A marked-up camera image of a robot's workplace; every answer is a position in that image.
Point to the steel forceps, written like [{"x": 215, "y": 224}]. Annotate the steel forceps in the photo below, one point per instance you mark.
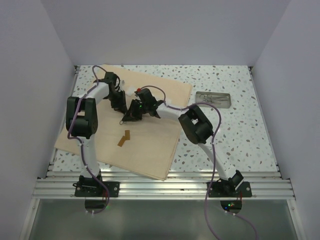
[{"x": 210, "y": 97}]

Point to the steel tweezers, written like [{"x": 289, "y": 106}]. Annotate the steel tweezers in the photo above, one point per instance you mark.
[{"x": 212, "y": 96}]

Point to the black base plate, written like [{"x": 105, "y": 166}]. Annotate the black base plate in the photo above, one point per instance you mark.
[
  {"x": 219, "y": 189},
  {"x": 96, "y": 190}
]

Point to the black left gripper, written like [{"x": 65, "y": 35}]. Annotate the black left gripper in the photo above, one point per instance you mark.
[{"x": 121, "y": 106}]

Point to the aluminium rail frame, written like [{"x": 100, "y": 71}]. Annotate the aluminium rail frame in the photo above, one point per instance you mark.
[{"x": 173, "y": 209}]

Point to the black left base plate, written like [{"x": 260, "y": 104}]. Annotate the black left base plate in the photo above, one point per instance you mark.
[{"x": 96, "y": 190}]

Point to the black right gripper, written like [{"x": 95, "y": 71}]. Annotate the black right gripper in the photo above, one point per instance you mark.
[{"x": 131, "y": 115}]

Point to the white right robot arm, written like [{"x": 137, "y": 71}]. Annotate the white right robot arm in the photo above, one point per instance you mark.
[{"x": 197, "y": 128}]

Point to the metal instrument tray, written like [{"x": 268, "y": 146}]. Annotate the metal instrument tray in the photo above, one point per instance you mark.
[{"x": 219, "y": 100}]

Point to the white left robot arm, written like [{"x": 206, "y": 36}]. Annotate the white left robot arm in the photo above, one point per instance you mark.
[{"x": 82, "y": 118}]

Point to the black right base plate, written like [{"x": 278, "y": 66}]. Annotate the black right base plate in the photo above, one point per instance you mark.
[{"x": 219, "y": 189}]

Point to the brown indicator tape strip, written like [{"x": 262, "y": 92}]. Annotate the brown indicator tape strip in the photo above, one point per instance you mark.
[{"x": 124, "y": 138}]

